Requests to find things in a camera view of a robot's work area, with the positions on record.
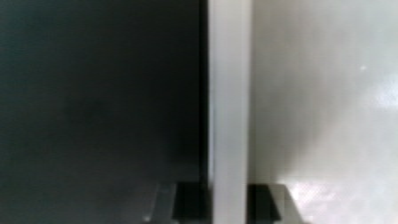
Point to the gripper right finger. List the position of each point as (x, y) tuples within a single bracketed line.
[(270, 205)]

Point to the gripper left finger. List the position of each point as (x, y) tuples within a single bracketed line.
[(179, 204)]

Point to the white desk top tray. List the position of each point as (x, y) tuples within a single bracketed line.
[(304, 109)]

